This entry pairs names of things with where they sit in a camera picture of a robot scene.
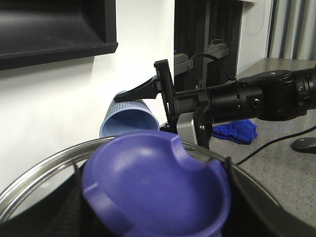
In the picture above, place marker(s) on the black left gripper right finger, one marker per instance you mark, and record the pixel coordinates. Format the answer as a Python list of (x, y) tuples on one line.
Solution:
[(255, 212)]

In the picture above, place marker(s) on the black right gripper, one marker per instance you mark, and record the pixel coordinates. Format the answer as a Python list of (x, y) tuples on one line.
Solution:
[(175, 103)]

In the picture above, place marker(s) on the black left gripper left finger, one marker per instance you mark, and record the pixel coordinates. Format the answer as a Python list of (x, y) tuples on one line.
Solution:
[(63, 213)]

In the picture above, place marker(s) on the light blue ribbed cup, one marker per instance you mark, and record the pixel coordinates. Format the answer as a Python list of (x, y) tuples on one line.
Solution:
[(126, 117)]

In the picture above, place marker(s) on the glass lid with blue knob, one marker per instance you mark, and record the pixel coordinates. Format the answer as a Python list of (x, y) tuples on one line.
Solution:
[(144, 184)]

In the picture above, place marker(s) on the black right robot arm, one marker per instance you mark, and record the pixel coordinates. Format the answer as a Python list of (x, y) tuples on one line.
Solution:
[(273, 96)]

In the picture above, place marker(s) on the dark shelf unit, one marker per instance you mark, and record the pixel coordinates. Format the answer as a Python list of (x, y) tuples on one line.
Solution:
[(205, 26)]

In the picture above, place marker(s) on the blue cloth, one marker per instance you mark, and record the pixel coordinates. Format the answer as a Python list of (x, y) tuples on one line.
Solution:
[(240, 131)]

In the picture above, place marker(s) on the black computer mouse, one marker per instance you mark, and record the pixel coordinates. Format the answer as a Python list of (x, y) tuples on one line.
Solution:
[(305, 145)]

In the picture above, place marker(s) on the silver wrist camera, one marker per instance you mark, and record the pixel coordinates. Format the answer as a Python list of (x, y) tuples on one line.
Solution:
[(186, 128)]

